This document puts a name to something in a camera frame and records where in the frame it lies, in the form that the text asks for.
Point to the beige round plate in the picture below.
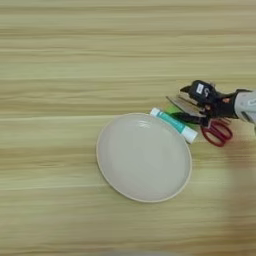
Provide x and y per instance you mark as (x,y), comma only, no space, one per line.
(143,156)

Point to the black box with white label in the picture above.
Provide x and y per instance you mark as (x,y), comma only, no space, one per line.
(203,90)

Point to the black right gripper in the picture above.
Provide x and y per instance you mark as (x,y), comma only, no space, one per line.
(223,105)

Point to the teal white glue stick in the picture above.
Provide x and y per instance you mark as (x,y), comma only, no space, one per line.
(171,121)

